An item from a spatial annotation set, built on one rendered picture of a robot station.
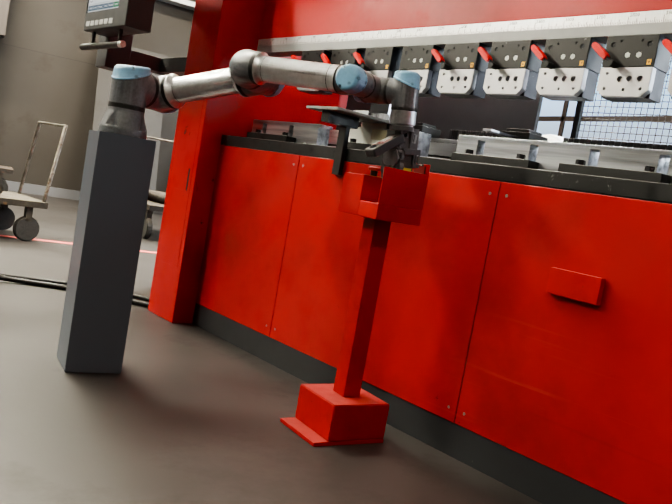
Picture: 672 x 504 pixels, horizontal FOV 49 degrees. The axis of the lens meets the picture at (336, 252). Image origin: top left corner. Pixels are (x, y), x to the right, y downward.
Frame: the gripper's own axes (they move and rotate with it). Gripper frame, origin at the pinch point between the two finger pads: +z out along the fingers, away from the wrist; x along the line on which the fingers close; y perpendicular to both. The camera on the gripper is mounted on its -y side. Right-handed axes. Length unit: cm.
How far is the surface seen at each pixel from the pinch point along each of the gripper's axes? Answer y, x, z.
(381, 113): 34, 55, -27
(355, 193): -6.6, 7.2, 0.6
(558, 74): 41, -20, -40
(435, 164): 24.2, 9.5, -10.2
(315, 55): 27, 96, -49
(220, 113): 5, 139, -23
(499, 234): 26.6, -19.6, 7.8
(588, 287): 28, -51, 17
